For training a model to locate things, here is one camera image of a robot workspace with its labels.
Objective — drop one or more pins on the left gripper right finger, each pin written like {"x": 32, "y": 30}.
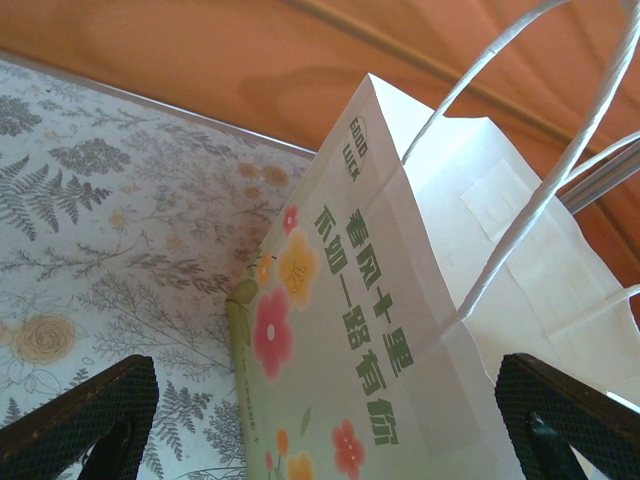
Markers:
{"x": 550, "y": 415}

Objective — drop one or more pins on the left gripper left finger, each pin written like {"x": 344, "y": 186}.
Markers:
{"x": 50, "y": 450}

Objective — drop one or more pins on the floral fern tablecloth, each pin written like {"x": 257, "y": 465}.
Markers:
{"x": 125, "y": 225}

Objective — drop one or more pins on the aluminium frame post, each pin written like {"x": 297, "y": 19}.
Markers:
{"x": 605, "y": 177}

